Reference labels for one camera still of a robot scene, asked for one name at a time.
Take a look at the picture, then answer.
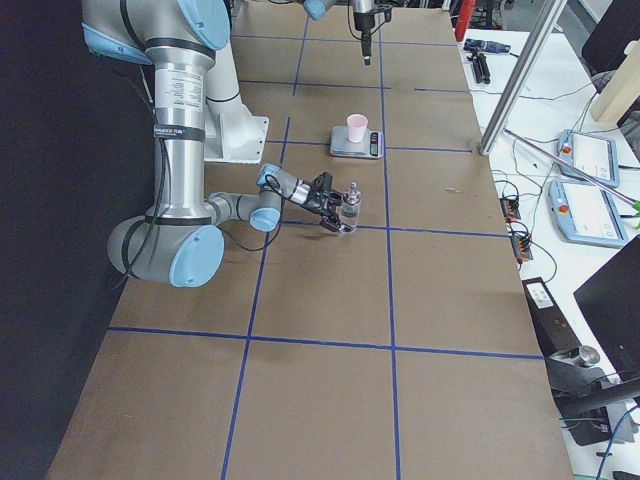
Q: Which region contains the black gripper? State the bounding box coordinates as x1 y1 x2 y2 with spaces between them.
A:
302 172 342 232
353 10 372 66

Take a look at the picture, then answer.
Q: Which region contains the glass sauce bottle metal spout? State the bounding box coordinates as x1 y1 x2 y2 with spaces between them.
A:
339 181 362 234

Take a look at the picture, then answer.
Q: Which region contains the pink paper cup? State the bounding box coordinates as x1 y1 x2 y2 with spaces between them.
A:
346 113 368 143

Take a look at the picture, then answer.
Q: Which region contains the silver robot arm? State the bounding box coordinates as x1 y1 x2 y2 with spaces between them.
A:
82 1 343 288
299 0 376 66

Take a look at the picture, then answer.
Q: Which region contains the silver electronic kitchen scale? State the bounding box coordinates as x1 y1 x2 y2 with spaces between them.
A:
330 126 385 159

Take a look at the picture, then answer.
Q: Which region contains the red cylinder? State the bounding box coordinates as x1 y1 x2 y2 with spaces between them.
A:
454 0 476 42

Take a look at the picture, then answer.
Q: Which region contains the black folded tripod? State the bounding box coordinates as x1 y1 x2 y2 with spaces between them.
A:
467 49 491 85

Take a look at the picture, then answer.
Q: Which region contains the upper orange terminal block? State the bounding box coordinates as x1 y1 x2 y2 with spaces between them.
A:
499 197 521 223

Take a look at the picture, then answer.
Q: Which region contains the orange terminal block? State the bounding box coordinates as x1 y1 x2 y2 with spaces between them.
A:
510 232 533 264
499 197 521 223

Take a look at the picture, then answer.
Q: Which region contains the lower orange terminal block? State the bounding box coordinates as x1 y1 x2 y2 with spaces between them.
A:
510 232 533 264

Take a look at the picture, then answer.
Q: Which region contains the black monitor far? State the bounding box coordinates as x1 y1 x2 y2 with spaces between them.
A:
582 0 639 74

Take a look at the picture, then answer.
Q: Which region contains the black monitor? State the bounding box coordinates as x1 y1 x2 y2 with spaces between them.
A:
582 0 639 74
574 237 639 371

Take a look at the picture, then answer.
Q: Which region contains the black box with label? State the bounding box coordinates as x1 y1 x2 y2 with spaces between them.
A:
522 277 581 357

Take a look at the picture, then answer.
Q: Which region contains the near teach pendant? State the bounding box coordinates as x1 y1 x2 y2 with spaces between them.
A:
548 179 628 248

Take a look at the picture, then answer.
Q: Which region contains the teach pendant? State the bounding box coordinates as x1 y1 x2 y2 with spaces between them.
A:
557 129 620 188
548 179 628 248

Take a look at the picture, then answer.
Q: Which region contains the far teach pendant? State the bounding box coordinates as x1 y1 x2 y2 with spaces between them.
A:
557 129 620 188

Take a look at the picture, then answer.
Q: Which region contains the wooden board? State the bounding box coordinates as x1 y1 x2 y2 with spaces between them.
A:
590 40 640 124

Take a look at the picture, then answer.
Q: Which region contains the black monitor near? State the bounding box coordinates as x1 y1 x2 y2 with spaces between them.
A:
574 237 639 371

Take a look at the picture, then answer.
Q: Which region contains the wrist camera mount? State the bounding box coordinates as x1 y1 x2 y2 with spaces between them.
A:
374 3 393 24

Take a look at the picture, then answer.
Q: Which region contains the white camera pole base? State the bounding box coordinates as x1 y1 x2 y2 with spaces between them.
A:
199 0 270 164

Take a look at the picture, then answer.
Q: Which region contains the aluminium frame post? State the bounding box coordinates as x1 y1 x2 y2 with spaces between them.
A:
479 0 567 155

